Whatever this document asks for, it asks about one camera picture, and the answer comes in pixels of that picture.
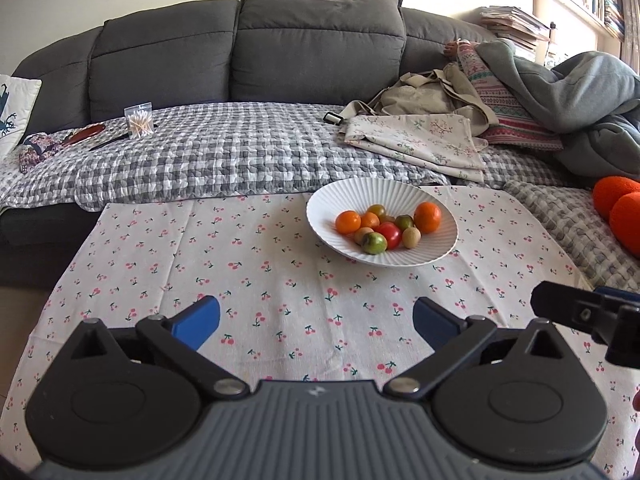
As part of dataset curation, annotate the cherry print cloth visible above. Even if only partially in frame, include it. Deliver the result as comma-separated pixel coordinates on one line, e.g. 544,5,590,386
0,185,640,480

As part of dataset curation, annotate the orange plush toy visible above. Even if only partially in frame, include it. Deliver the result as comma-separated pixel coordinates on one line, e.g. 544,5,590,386
592,176,640,261

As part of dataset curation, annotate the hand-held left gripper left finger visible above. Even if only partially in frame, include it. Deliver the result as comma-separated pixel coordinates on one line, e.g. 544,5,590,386
70,296,249,401

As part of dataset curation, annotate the floral cloth pouch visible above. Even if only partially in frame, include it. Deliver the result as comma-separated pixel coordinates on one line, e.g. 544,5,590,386
19,132,63,174

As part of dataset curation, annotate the stack of papers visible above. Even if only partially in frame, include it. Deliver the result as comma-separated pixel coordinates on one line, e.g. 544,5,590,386
472,6,551,63

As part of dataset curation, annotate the light grey blanket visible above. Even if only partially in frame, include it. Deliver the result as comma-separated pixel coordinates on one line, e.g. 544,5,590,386
475,39,640,133

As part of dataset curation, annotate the red oval case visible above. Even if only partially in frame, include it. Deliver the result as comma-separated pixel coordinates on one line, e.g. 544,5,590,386
62,122,107,147

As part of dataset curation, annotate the white bookshelf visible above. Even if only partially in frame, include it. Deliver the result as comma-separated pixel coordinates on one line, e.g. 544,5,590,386
532,0,640,68

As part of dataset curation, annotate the clear bag of cotton swabs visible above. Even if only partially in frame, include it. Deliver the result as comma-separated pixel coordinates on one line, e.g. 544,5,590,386
124,103,155,139

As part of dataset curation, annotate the grey checkered quilt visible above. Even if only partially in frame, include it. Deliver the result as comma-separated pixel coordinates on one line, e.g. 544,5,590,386
0,101,640,291

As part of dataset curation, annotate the dark grey sofa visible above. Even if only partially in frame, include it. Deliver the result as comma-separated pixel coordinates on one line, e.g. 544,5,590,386
0,0,501,288

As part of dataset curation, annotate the dark grey blanket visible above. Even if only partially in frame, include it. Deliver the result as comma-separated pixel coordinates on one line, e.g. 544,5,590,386
552,115,640,191

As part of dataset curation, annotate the folded floral cloth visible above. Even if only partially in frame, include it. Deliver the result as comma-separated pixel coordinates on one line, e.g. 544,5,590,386
337,114,488,171

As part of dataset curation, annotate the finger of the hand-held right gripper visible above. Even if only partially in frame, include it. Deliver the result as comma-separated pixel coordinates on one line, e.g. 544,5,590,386
530,281,640,367
594,286,640,307

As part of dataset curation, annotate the white ribbed plate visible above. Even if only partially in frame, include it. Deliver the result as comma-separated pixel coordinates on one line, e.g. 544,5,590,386
306,177,459,267

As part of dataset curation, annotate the thin black stick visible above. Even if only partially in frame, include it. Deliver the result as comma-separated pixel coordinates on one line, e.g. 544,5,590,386
87,132,132,152

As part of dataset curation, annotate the beige canvas bag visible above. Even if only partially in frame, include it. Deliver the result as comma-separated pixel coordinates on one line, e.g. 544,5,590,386
342,67,493,137

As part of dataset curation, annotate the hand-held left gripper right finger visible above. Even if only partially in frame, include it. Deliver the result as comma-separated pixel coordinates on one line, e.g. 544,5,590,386
384,297,568,399

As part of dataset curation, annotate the large orange mandarin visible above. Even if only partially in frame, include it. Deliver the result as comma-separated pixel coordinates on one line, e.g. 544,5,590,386
414,202,443,234

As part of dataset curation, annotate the patterned striped pillow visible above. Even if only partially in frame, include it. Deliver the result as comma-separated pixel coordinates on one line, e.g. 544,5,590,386
457,42,563,152

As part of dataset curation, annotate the white pillow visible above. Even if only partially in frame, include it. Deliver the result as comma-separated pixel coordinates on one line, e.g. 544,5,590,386
0,74,42,158

